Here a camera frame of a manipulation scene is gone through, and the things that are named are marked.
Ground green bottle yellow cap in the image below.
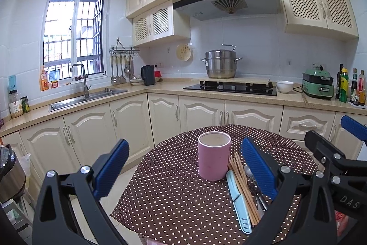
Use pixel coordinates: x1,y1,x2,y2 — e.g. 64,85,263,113
339,68,349,103

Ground wall utensil rack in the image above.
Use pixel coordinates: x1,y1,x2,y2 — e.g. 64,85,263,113
109,38,141,55

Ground barred window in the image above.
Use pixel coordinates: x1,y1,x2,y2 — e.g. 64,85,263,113
43,0,106,83

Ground wide lattice door cabinet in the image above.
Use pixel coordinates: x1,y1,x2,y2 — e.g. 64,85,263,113
275,0,359,42

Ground beige stone countertop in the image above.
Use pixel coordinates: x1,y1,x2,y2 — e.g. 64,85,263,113
0,77,367,136

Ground round trivet on wall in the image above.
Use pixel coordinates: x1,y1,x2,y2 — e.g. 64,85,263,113
176,44,193,62

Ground steel steamer pot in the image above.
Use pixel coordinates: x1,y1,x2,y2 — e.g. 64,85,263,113
200,44,243,79

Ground steel sink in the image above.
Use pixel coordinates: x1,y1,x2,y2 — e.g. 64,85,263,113
48,88,128,113

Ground wooden board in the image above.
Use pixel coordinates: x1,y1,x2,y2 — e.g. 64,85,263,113
191,76,270,86

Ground orange dish soap bottle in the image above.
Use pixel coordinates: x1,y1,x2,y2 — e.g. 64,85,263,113
40,65,50,91

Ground pink cup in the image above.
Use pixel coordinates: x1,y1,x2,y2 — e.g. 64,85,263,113
198,132,232,182

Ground white bowl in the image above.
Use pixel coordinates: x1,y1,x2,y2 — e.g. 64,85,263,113
276,80,294,94

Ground black gas hob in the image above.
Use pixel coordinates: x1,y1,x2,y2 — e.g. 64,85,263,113
183,80,278,96

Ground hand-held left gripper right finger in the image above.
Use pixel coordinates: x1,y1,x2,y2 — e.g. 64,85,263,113
242,137,338,245

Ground black kettle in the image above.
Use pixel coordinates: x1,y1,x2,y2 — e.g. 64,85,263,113
141,65,156,86

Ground steel faucet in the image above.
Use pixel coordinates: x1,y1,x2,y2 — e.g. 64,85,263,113
70,64,92,99

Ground steel skimmer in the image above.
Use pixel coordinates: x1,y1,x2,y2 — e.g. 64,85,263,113
125,55,135,79

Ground brown polka dot tablecloth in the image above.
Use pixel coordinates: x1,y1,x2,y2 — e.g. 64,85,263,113
110,124,320,245

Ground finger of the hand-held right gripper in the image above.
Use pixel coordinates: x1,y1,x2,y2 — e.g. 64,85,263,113
304,130,349,174
340,115,367,146

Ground cream lower cabinets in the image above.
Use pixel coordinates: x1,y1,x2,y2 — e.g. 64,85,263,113
0,93,367,205

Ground green electric cooker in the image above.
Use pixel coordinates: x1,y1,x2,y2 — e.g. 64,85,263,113
302,68,335,100

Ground dark glass bottle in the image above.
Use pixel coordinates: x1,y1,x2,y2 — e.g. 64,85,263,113
336,64,344,99

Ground white plastic bag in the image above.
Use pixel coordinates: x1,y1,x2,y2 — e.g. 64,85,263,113
19,152,31,189

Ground steel slotted turner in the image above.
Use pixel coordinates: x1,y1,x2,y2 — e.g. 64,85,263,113
120,55,127,84

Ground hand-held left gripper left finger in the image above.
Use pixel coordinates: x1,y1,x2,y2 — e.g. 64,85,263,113
31,139,130,245

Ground steel ladle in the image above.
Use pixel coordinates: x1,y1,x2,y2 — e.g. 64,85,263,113
111,55,117,85

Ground dark sauce bottle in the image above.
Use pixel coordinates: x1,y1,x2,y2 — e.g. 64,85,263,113
350,68,358,103

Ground small lattice door cabinet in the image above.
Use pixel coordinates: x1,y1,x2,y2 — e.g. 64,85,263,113
132,0,191,47

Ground rice cooker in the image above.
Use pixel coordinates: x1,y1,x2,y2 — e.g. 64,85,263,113
0,143,27,204

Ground bundle of wooden chopsticks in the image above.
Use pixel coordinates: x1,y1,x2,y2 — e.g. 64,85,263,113
228,152,261,226

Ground red plastic container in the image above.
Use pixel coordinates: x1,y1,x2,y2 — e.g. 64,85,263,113
335,211,349,237

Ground light blue sheathed knife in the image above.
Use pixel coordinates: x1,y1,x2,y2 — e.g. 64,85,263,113
225,170,253,234

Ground clear jar with label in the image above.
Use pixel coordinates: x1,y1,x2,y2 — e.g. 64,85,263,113
8,89,24,118

